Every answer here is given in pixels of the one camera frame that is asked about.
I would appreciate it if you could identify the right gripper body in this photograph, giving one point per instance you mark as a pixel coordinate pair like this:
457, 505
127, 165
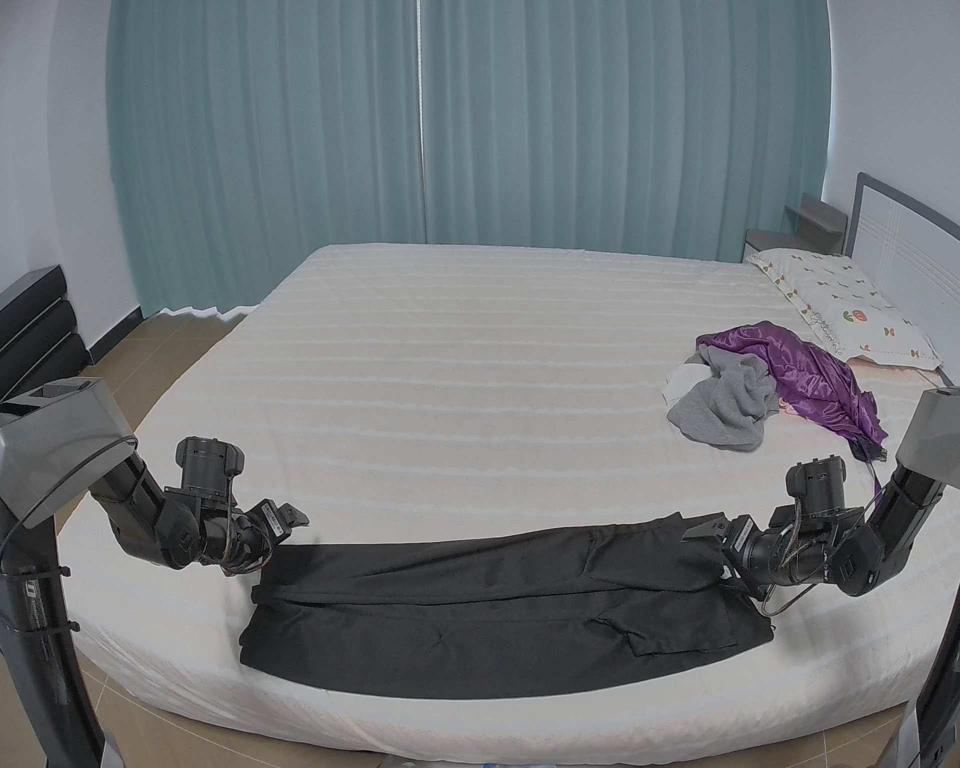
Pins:
761, 559

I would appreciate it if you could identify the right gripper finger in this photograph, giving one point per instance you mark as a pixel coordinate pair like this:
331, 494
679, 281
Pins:
709, 532

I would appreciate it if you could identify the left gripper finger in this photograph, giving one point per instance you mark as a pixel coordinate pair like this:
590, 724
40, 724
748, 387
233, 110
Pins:
300, 517

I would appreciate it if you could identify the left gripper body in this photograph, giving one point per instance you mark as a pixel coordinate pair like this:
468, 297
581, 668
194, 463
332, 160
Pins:
255, 540

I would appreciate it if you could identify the black T-shirt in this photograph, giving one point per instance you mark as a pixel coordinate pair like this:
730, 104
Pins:
487, 607

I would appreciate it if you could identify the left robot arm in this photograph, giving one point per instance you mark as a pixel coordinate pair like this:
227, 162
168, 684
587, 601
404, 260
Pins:
67, 480

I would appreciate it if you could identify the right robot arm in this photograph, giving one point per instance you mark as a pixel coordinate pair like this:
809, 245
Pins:
900, 525

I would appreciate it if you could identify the bed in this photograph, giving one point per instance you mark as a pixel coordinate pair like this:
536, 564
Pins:
465, 390

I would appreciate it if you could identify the grey garment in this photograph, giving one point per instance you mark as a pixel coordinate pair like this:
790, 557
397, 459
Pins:
724, 412

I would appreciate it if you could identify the pink garment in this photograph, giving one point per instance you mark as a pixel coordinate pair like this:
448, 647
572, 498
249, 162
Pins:
789, 406

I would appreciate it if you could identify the white garment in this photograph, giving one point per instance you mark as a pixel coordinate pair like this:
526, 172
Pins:
682, 382

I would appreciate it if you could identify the purple satin garment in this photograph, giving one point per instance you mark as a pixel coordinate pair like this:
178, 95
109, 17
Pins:
817, 375

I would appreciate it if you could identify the white printed pillow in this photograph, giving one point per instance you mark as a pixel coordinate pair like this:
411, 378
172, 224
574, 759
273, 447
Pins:
847, 304

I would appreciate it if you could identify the black chest of drawers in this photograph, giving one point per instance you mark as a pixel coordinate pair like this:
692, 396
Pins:
34, 322

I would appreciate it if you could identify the grey bedside table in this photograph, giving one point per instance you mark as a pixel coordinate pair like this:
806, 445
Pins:
817, 217

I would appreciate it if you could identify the blue-green curtain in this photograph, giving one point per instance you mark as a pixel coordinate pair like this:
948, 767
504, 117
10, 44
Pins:
270, 150
622, 127

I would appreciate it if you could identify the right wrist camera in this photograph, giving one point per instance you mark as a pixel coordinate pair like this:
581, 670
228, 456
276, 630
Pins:
784, 517

